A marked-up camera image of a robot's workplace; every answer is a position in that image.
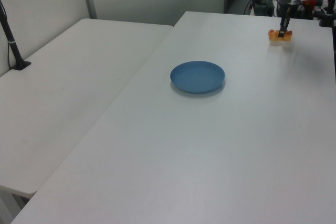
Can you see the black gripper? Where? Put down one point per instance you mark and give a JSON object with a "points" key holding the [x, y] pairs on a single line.
{"points": [[286, 12]]}

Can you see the orange toy bread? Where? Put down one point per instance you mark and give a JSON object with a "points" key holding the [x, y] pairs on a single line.
{"points": [[274, 37]]}

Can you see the black equipment box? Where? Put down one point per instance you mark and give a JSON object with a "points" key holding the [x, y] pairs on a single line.
{"points": [[262, 5]]}

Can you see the blue round plate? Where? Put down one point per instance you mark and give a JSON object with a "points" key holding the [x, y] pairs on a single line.
{"points": [[197, 77]]}

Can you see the white side table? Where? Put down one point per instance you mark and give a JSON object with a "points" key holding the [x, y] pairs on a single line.
{"points": [[65, 90]]}

